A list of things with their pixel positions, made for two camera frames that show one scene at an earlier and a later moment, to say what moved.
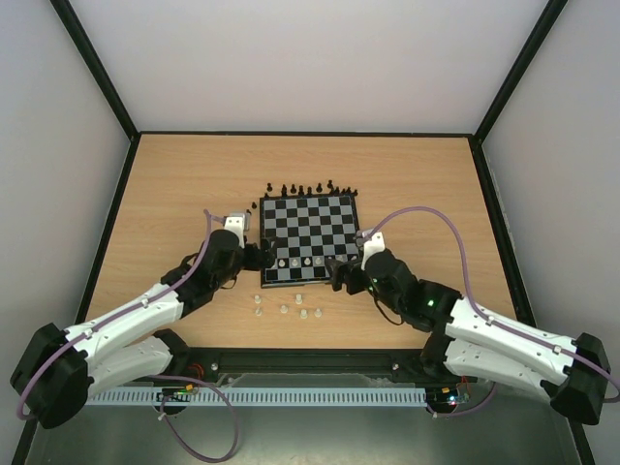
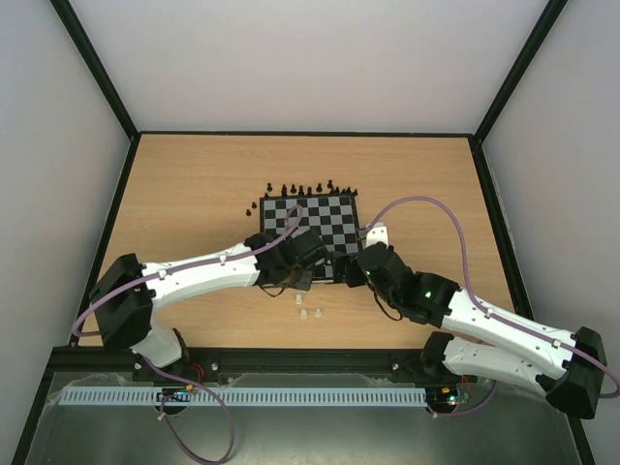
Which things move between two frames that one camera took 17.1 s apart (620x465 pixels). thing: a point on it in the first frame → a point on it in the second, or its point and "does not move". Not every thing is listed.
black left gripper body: (254, 263) → (301, 281)
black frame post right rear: (543, 26) does not move
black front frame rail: (398, 364) does not move
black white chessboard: (309, 232) does not move
